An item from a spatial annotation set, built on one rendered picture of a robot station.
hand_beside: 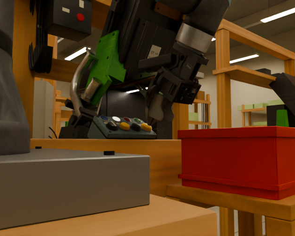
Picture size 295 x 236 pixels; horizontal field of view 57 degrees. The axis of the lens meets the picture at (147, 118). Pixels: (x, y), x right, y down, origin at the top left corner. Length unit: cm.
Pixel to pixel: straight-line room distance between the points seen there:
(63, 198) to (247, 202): 38
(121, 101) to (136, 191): 95
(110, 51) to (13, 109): 72
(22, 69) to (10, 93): 95
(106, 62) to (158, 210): 78
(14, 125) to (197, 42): 44
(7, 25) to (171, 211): 20
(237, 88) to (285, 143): 1065
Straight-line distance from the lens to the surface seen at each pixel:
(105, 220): 17
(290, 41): 1060
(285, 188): 52
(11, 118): 24
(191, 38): 60
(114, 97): 111
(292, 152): 56
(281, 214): 48
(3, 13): 27
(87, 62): 100
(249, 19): 903
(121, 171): 19
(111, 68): 94
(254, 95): 1077
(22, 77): 118
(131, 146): 64
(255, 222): 85
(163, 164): 72
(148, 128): 69
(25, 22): 125
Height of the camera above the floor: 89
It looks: 5 degrees up
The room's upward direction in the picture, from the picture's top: straight up
